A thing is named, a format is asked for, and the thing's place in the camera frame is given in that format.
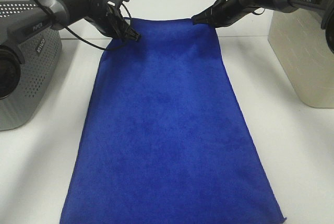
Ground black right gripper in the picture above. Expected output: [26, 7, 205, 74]
[192, 0, 256, 28]

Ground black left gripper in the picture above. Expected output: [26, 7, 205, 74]
[90, 0, 141, 42]

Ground blue microfibre towel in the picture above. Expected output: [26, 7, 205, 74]
[60, 19, 285, 223]

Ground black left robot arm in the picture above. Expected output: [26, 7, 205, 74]
[1, 0, 140, 99]

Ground beige plastic bin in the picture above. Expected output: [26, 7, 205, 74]
[268, 9, 333, 108]

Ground grey perforated laundry basket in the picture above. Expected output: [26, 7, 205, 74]
[1, 0, 62, 131]

